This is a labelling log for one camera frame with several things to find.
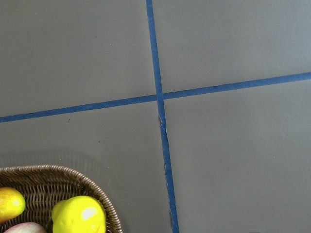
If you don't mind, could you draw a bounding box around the purple eggplant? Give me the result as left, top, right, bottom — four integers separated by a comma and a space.
0, 187, 26, 224

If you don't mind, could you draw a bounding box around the brown wicker basket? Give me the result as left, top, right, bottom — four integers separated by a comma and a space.
0, 165, 123, 233

